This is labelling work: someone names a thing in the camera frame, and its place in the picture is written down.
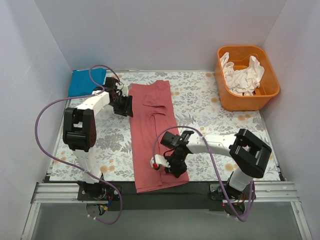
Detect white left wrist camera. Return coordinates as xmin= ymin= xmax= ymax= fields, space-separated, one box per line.
xmin=121 ymin=84 xmax=132 ymax=96

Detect orange plastic basket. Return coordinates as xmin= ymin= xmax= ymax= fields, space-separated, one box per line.
xmin=214 ymin=45 xmax=280 ymax=112

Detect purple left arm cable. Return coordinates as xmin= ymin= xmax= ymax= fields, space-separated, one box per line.
xmin=34 ymin=65 xmax=124 ymax=225

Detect folded blue t shirt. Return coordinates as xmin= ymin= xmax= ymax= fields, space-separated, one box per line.
xmin=68 ymin=68 xmax=106 ymax=97

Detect white t shirts in basket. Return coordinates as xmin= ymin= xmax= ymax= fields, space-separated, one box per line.
xmin=220 ymin=52 xmax=265 ymax=96

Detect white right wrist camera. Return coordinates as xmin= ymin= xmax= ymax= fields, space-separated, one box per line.
xmin=150 ymin=154 xmax=171 ymax=171

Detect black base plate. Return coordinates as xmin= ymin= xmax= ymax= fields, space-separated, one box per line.
xmin=77 ymin=181 xmax=257 ymax=212

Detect red t shirt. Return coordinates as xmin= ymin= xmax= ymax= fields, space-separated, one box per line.
xmin=129 ymin=80 xmax=189 ymax=193

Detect floral table mat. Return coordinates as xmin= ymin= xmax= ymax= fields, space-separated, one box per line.
xmin=49 ymin=71 xmax=282 ymax=182

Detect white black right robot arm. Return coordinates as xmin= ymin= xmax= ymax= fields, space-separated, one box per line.
xmin=150 ymin=128 xmax=272 ymax=199

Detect aluminium frame rail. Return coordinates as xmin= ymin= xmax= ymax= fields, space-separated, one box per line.
xmin=31 ymin=181 xmax=300 ymax=204

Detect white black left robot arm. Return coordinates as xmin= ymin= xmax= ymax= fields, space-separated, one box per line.
xmin=62 ymin=77 xmax=133 ymax=200

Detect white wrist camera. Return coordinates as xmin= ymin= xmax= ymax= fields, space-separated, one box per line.
xmin=150 ymin=154 xmax=171 ymax=171
xmin=121 ymin=84 xmax=132 ymax=96

